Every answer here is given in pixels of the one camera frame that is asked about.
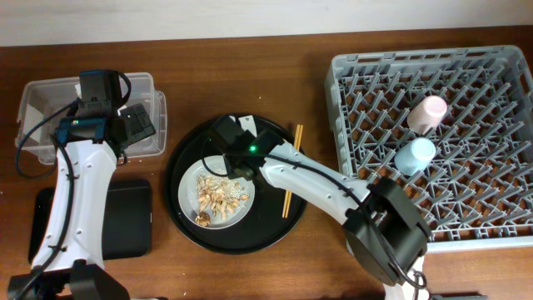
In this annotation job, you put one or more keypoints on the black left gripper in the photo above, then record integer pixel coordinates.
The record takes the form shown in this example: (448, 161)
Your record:
(141, 123)

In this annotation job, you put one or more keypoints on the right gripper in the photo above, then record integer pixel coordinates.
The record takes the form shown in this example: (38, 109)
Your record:
(230, 160)

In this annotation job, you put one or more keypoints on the peanut shells and rice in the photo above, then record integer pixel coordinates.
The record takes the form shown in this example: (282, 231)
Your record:
(219, 199)

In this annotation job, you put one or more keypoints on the wooden chopstick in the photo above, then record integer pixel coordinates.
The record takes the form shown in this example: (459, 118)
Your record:
(296, 137)
(299, 139)

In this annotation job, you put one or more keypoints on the grey plate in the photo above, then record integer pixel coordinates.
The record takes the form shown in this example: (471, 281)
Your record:
(187, 195)

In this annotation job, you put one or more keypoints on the blue plastic cup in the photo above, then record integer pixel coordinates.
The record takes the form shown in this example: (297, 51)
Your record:
(415, 156)

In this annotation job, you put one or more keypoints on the pink plastic cup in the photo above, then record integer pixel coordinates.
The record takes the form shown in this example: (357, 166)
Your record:
(427, 114)

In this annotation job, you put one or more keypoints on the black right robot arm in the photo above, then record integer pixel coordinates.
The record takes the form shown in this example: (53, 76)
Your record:
(384, 231)

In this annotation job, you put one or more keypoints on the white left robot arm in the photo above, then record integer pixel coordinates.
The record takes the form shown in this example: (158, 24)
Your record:
(70, 254)

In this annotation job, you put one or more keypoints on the grey plastic dishwasher rack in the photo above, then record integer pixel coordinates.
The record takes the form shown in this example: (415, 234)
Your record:
(477, 191)

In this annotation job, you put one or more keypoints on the round black tray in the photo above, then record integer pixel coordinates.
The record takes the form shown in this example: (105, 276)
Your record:
(262, 227)

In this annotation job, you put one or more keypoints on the clear plastic bin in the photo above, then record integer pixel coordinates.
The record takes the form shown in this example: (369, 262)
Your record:
(40, 99)

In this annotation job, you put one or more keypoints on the black rectangular bin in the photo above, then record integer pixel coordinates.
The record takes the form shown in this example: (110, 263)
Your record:
(127, 227)

